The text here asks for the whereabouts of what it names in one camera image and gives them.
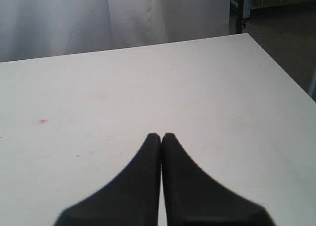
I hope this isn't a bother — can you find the white backdrop curtain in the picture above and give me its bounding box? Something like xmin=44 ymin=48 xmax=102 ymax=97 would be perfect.
xmin=0 ymin=0 xmax=230 ymax=62

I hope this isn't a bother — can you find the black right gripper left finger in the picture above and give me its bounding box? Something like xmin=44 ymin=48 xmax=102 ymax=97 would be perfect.
xmin=55 ymin=133 xmax=161 ymax=226

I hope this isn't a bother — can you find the blue grey shelf frame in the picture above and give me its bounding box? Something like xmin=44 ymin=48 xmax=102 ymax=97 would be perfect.
xmin=242 ymin=0 xmax=316 ymax=19

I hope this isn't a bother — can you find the black metal stand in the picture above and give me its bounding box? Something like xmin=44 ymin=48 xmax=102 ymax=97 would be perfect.
xmin=230 ymin=0 xmax=245 ymax=34

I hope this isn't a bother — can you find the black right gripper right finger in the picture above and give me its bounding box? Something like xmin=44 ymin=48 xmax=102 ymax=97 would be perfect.
xmin=162 ymin=133 xmax=275 ymax=226

